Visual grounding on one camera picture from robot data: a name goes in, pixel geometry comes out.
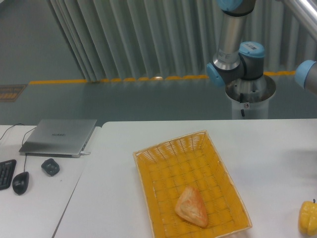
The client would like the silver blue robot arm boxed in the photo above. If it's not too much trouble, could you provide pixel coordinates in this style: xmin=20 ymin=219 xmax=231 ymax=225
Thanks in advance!
xmin=207 ymin=0 xmax=317 ymax=97

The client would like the yellow wicker basket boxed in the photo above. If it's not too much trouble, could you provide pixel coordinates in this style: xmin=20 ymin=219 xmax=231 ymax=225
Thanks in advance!
xmin=133 ymin=130 xmax=252 ymax=238

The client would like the white usb dongle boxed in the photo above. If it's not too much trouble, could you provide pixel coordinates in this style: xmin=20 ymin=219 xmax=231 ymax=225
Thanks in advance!
xmin=80 ymin=151 xmax=91 ymax=156

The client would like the white pleated curtain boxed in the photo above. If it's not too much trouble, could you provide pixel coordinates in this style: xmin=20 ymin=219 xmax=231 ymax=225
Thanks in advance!
xmin=49 ymin=0 xmax=317 ymax=82

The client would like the triangular puff pastry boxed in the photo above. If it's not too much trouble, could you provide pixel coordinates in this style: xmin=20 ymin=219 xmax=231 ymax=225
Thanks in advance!
xmin=175 ymin=186 xmax=208 ymax=228

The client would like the silver closed laptop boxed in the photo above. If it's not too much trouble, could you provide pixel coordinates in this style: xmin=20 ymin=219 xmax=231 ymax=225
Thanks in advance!
xmin=19 ymin=119 xmax=97 ymax=158

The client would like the small black controller device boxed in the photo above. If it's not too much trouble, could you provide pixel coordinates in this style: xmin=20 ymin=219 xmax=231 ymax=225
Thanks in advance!
xmin=41 ymin=158 xmax=60 ymax=177

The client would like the black computer mouse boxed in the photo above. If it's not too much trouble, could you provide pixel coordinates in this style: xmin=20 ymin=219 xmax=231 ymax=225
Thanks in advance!
xmin=12 ymin=172 xmax=30 ymax=195

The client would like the black keyboard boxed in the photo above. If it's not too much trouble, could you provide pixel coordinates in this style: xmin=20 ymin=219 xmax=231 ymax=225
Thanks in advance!
xmin=0 ymin=159 xmax=16 ymax=190

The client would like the yellow bell pepper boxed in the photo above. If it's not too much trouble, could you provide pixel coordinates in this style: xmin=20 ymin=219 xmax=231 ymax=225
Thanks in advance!
xmin=298 ymin=199 xmax=317 ymax=236

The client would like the black mouse cable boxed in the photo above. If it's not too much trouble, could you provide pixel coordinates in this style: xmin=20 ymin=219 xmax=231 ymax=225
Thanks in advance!
xmin=21 ymin=127 xmax=37 ymax=173

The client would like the black thin cable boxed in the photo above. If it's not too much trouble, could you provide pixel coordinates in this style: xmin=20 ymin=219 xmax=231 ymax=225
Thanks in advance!
xmin=0 ymin=123 xmax=38 ymax=141

